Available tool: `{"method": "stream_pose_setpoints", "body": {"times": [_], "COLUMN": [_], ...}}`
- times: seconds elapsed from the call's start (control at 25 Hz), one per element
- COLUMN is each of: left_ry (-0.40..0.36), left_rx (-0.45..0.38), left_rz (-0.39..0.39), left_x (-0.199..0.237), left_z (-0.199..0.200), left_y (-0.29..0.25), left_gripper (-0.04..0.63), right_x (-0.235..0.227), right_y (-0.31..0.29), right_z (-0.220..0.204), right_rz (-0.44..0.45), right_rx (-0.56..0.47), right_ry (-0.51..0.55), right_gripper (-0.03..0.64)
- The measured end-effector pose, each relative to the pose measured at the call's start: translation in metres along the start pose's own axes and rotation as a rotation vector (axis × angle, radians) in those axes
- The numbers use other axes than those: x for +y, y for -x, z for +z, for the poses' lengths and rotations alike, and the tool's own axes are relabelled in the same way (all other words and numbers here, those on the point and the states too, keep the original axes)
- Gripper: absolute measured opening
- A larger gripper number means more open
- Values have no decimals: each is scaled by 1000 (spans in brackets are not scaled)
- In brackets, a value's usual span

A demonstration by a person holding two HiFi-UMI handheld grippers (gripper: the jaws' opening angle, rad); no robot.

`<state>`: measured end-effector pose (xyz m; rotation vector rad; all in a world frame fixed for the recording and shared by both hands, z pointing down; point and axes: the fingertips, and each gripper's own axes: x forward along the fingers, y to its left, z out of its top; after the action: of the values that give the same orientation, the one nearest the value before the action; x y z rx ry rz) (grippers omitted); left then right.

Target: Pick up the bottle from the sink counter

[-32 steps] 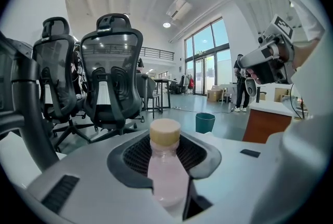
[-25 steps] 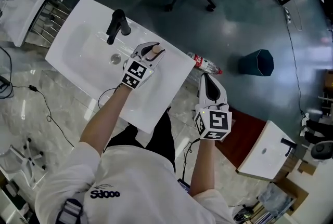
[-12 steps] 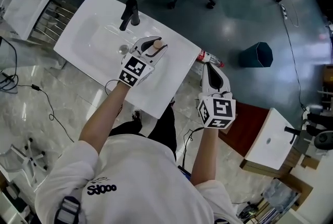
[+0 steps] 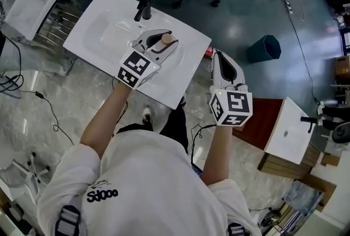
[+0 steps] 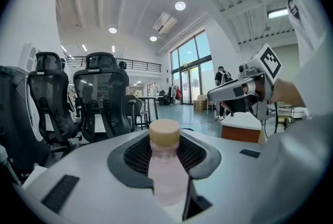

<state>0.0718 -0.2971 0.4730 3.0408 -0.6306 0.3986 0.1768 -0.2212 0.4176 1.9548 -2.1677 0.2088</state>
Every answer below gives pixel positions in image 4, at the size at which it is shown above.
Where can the cardboard box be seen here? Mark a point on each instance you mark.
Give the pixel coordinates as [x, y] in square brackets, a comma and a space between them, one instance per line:
[343, 66]

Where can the person's right forearm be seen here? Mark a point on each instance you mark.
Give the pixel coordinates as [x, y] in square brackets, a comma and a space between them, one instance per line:
[217, 152]

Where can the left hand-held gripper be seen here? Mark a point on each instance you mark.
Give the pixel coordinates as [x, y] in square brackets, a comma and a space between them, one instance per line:
[134, 67]

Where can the person's white shoe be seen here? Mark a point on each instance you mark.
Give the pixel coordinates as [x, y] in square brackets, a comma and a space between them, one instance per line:
[147, 115]

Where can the white chair base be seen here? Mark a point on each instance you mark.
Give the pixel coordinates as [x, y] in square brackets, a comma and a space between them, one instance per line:
[24, 174]

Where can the metal rack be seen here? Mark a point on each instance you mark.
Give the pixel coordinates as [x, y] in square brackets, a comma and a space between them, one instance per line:
[58, 24]

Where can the short black faucet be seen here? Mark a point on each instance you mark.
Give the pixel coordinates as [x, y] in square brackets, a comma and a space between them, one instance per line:
[308, 121]

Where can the white sink counter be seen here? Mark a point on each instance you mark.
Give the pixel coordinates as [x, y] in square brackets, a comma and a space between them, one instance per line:
[109, 14]

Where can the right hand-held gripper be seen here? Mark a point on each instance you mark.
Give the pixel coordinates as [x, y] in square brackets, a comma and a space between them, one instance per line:
[232, 105]

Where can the person's white shirt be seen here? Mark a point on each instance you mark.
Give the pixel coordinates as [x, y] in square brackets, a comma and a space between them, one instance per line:
[153, 188]

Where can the red-brown wooden board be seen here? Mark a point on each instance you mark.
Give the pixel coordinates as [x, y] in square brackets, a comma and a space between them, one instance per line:
[259, 122]

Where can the red can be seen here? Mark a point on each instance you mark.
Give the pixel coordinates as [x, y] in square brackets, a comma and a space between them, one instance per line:
[210, 51]

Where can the dark green trash bin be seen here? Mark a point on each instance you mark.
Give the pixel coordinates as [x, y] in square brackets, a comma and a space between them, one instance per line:
[264, 48]

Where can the white power strip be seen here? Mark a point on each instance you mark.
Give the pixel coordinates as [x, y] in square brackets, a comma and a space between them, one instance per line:
[288, 6]

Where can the bottle with tan cap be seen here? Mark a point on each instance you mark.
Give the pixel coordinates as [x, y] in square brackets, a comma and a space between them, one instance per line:
[167, 39]

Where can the wooden cabinet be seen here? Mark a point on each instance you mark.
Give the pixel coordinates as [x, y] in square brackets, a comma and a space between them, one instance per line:
[287, 166]

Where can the small white sink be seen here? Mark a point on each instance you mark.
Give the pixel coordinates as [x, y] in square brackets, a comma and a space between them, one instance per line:
[290, 131]

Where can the white sink on metal rack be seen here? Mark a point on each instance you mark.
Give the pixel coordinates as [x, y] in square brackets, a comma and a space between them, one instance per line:
[32, 5]

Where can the person's black trousers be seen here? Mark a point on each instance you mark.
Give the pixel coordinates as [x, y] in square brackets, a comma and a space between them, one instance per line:
[176, 125]

